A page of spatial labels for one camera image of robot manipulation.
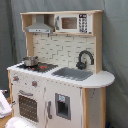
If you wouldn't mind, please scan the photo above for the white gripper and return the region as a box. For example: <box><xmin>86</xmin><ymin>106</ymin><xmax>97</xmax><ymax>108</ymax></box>
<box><xmin>0</xmin><ymin>91</ymin><xmax>12</xmax><ymax>118</ymax></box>

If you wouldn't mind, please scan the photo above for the white oven door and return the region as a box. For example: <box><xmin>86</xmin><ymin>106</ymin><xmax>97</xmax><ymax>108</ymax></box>
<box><xmin>12</xmin><ymin>86</ymin><xmax>44</xmax><ymax>128</ymax></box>

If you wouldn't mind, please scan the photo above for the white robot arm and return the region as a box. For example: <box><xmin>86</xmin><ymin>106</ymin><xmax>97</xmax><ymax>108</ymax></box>
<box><xmin>0</xmin><ymin>90</ymin><xmax>37</xmax><ymax>128</ymax></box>

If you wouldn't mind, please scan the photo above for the wooden toy kitchen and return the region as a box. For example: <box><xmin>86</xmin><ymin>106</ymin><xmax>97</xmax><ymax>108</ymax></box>
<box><xmin>8</xmin><ymin>10</ymin><xmax>115</xmax><ymax>128</ymax></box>

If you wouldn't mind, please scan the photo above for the left red stove knob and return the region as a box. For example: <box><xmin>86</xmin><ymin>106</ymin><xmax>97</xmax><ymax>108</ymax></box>
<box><xmin>13</xmin><ymin>76</ymin><xmax>19</xmax><ymax>81</ymax></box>

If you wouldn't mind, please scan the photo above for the red stove knob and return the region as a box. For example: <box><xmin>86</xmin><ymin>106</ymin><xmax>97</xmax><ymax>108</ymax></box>
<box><xmin>13</xmin><ymin>76</ymin><xmax>19</xmax><ymax>81</ymax></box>
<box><xmin>32</xmin><ymin>81</ymin><xmax>38</xmax><ymax>87</ymax></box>

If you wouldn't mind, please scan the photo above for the right red stove knob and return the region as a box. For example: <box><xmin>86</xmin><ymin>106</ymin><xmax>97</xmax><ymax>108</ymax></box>
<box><xmin>32</xmin><ymin>81</ymin><xmax>38</xmax><ymax>87</ymax></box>

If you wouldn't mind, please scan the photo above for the small metal pot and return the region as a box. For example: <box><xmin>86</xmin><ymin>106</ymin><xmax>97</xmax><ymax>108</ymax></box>
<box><xmin>23</xmin><ymin>56</ymin><xmax>38</xmax><ymax>66</ymax></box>

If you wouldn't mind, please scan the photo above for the black stovetop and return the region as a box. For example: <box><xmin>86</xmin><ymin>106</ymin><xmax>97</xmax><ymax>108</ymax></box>
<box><xmin>20</xmin><ymin>62</ymin><xmax>56</xmax><ymax>73</ymax></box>

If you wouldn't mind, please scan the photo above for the grey ice dispenser panel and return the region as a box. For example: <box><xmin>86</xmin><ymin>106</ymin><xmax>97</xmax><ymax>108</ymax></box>
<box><xmin>55</xmin><ymin>93</ymin><xmax>71</xmax><ymax>120</ymax></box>

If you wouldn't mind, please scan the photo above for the grey backdrop curtain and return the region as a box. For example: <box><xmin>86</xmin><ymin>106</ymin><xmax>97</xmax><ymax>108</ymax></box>
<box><xmin>0</xmin><ymin>0</ymin><xmax>128</xmax><ymax>128</ymax></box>

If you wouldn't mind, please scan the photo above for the grey sink basin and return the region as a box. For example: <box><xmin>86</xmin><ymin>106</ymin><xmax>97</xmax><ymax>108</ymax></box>
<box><xmin>53</xmin><ymin>67</ymin><xmax>92</xmax><ymax>81</ymax></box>

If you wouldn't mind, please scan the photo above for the black faucet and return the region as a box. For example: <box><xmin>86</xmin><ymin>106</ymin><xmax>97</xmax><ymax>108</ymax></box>
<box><xmin>75</xmin><ymin>49</ymin><xmax>95</xmax><ymax>71</ymax></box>

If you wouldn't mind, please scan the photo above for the silver range hood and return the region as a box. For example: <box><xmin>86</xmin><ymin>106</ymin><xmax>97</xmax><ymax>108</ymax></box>
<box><xmin>25</xmin><ymin>15</ymin><xmax>54</xmax><ymax>34</ymax></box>

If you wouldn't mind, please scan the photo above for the toy microwave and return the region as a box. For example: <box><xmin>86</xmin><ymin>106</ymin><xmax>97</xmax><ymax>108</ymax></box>
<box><xmin>55</xmin><ymin>14</ymin><xmax>92</xmax><ymax>33</ymax></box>

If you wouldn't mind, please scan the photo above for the grey cabinet door handle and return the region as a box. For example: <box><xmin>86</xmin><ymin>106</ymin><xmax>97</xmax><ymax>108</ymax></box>
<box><xmin>47</xmin><ymin>101</ymin><xmax>52</xmax><ymax>119</ymax></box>

